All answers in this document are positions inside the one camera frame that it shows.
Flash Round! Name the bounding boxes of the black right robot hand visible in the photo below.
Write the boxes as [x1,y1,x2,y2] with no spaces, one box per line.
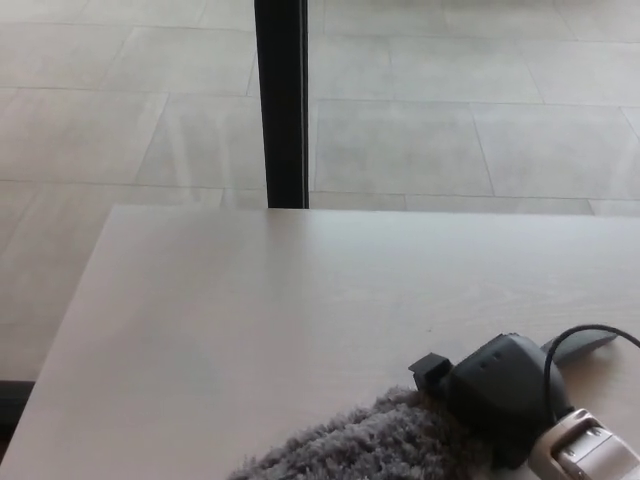
[408,331,576,472]

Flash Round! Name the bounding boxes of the black vertical frame post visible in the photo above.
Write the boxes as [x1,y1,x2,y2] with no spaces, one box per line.
[253,0,312,209]

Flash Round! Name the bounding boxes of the grey fluffy microfibre duster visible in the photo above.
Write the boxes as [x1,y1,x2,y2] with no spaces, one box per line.
[227,329,619,480]

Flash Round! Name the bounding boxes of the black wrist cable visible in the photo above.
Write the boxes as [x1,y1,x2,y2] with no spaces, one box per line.
[543,323,640,419]

